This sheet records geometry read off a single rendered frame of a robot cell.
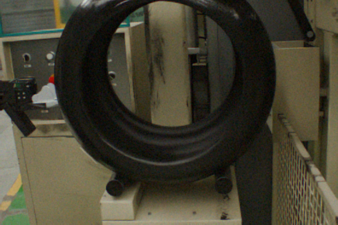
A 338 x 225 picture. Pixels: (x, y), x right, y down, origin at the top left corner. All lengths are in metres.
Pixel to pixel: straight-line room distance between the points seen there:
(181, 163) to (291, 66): 0.48
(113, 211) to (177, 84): 0.48
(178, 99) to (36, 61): 0.68
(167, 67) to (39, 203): 0.92
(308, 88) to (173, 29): 0.46
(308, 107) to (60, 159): 1.03
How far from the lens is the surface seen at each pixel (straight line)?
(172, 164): 1.01
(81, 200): 1.85
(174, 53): 1.33
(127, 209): 1.10
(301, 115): 1.33
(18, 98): 1.17
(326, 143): 1.40
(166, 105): 1.37
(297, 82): 1.30
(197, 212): 1.13
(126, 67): 1.66
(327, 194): 0.81
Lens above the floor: 1.36
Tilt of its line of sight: 14 degrees down
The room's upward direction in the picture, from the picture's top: 4 degrees counter-clockwise
